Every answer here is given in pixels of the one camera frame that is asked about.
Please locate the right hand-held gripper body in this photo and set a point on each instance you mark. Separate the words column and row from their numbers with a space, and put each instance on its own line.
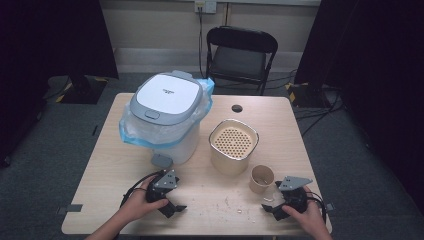
column 295, row 193

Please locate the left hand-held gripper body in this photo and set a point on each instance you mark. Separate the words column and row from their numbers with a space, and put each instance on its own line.
column 159, row 191

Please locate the brown paper cup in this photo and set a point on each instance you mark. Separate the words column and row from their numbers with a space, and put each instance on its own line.
column 258, row 186

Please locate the person's left hand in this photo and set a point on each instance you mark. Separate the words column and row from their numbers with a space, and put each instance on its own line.
column 138, row 203

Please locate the person's right hand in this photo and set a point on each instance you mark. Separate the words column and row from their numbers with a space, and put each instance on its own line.
column 310, row 216

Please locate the small clear plastic piece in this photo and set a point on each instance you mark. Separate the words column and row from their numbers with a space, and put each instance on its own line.
column 273, row 195

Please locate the scattered crumbs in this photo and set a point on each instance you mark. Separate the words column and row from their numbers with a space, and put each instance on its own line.
column 230, row 206

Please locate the beige bucket with perforated strainer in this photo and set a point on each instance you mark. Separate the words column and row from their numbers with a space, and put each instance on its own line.
column 233, row 143

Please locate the white pedal trash can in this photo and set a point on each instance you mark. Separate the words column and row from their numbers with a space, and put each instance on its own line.
column 168, row 96

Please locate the black stand base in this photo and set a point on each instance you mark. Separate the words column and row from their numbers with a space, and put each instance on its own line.
column 83, row 90
column 310, row 95

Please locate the black folding chair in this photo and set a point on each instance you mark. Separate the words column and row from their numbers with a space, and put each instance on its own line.
column 240, row 56

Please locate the grey table bracket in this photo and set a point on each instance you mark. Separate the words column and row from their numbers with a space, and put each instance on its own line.
column 329, row 207
column 70, row 208

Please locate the white wall socket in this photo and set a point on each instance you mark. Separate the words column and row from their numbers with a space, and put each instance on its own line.
column 205, row 5

